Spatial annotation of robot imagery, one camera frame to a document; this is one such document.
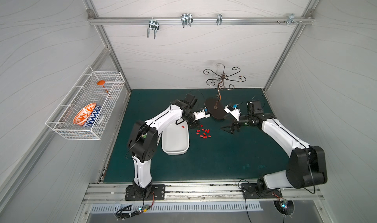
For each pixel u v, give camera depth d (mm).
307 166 428
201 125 816
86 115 636
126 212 689
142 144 491
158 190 736
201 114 787
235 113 728
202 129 977
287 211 717
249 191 732
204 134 952
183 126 979
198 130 957
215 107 1074
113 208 703
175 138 903
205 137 934
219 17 718
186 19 760
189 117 751
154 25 783
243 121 726
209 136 934
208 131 957
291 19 765
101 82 785
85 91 700
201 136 937
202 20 782
